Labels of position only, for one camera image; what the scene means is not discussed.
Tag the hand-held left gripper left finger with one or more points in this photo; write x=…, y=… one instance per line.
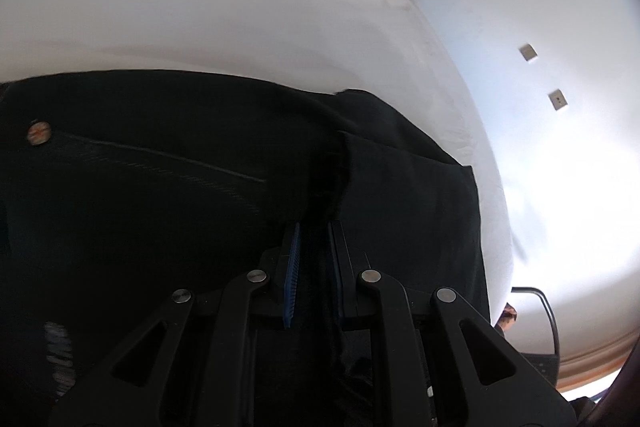
x=292, y=267

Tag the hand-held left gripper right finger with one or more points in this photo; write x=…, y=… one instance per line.
x=337, y=267

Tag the black pants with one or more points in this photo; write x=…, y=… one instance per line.
x=150, y=207

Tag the brown plastic bag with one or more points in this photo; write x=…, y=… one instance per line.
x=509, y=316

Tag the bed with white sheet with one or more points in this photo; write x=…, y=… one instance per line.
x=200, y=7

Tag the bronze wall socket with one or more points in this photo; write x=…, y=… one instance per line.
x=528, y=52
x=558, y=101

